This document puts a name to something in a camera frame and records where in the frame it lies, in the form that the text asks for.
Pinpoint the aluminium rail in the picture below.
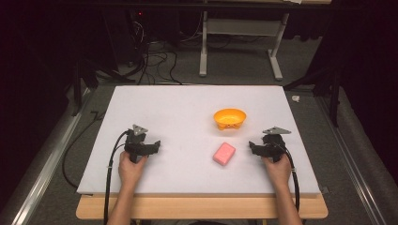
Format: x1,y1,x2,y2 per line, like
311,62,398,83
8,88,96,225
314,94,390,225

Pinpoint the person's right hand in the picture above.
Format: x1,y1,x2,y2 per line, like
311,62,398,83
261,153,293,189

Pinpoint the pink soap bar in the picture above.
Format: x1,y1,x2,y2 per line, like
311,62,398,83
212,142,237,167

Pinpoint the black floor cable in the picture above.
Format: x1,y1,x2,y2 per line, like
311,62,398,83
61,110,107,190

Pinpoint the tangle of black cables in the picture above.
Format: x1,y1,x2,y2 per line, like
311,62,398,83
127,18,186,86

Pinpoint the person's left hand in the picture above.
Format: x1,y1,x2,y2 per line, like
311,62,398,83
117,151,148,189

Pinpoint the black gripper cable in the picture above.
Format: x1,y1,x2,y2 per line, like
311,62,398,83
102,129,130,225
272,140,301,214

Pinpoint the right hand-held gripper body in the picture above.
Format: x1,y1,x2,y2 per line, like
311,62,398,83
261,126,292,164

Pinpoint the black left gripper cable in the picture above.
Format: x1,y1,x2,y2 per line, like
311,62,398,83
102,129,130,225

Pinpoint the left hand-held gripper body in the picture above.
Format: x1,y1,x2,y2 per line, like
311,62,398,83
124,124,149,164

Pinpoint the orange plastic bowl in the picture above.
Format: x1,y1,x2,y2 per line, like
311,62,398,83
212,108,248,131

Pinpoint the black metal stand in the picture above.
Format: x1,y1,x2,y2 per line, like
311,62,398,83
283,60,343,128
70,57,136,117

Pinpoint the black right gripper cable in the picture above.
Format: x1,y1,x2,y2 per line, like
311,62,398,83
272,140,301,214

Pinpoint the white foam mat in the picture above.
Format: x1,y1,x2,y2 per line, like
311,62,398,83
76,84,322,197

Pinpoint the white metal desk frame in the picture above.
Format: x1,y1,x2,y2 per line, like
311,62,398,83
198,10,291,82

